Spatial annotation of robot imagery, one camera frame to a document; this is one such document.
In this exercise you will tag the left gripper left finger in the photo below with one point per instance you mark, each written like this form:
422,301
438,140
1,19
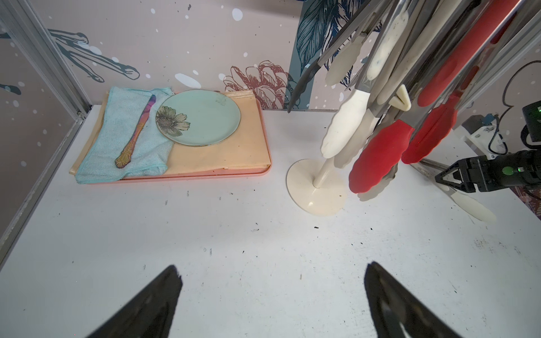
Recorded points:
150,313

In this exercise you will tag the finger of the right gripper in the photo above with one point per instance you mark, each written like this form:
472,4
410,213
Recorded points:
460,175

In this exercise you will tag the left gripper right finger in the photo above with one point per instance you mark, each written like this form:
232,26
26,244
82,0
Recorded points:
395,311

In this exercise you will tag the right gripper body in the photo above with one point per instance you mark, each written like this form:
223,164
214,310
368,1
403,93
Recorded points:
521,169

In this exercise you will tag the red steel tongs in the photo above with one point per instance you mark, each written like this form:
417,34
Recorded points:
416,133

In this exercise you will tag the black steel tongs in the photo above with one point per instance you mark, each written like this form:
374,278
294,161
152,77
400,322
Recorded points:
324,27

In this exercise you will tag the cream utensil rack stand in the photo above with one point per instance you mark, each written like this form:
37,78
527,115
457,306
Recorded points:
321,191

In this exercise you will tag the teal cloth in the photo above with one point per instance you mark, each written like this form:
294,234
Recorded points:
122,111

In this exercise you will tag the light green plate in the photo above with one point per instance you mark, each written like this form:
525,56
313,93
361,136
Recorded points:
198,118

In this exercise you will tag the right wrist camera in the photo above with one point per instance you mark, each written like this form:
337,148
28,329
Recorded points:
480,133

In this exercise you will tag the pink handled utensil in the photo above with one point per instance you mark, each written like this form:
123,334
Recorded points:
126,155

